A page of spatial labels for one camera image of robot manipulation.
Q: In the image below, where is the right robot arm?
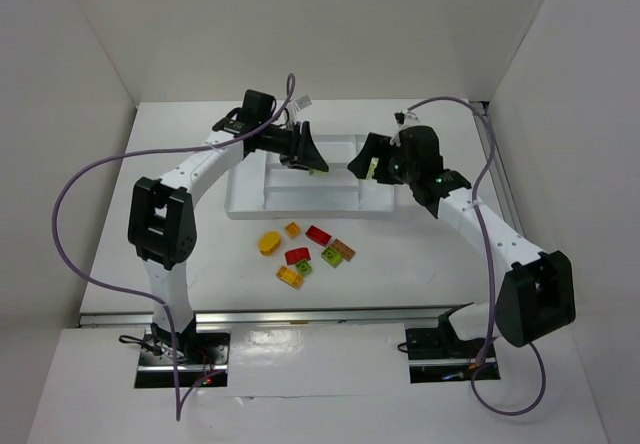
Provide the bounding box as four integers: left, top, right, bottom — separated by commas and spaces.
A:
347, 126, 576, 348

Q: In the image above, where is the red rectangular lego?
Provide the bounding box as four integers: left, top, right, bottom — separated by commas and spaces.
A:
305, 225, 332, 247

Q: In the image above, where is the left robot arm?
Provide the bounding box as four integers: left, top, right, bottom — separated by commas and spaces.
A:
127, 90, 329, 356

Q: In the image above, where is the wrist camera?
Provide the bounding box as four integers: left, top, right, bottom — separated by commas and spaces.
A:
390, 109, 421, 146
291, 95, 312, 112

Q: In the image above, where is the green lego block right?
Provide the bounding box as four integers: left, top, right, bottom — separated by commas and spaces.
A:
321, 246, 343, 268

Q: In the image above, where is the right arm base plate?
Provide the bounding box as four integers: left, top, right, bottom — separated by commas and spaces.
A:
396, 327, 484, 384

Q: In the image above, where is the white divided sorting tray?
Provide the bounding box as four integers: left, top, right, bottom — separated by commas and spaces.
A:
225, 135, 395, 219

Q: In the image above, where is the aluminium rail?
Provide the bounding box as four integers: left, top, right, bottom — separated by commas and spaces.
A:
77, 303, 551, 330
469, 99, 546, 305

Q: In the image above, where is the brown flat lego plate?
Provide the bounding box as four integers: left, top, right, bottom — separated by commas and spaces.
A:
330, 239, 356, 262

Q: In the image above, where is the right side aluminium rail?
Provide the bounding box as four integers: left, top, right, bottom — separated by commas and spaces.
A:
469, 99, 546, 305

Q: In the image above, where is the yellow oval lego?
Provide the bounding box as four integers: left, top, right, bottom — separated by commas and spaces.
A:
258, 231, 282, 256

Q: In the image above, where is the orange flat lego plate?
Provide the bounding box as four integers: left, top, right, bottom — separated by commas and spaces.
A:
276, 266, 304, 289

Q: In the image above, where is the small orange square lego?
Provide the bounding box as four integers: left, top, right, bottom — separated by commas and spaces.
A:
284, 222, 301, 239

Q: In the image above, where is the red curved lego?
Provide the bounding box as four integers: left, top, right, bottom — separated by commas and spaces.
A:
284, 247, 311, 265

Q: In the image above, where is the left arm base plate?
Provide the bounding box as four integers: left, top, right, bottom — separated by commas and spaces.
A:
118, 330, 231, 389

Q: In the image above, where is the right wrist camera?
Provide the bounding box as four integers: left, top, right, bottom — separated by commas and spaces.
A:
390, 109, 421, 146

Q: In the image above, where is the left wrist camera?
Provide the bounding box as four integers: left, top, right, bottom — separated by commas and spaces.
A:
291, 95, 312, 112

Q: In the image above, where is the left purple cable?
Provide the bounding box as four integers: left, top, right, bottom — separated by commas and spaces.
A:
51, 73, 297, 424

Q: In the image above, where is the small green lego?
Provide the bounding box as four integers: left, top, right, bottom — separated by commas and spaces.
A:
295, 259, 313, 277

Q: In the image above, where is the light green lego block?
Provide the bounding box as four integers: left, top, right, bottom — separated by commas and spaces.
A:
365, 157, 379, 180

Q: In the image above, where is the front aluminium rail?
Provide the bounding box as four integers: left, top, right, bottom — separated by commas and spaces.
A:
77, 303, 551, 330

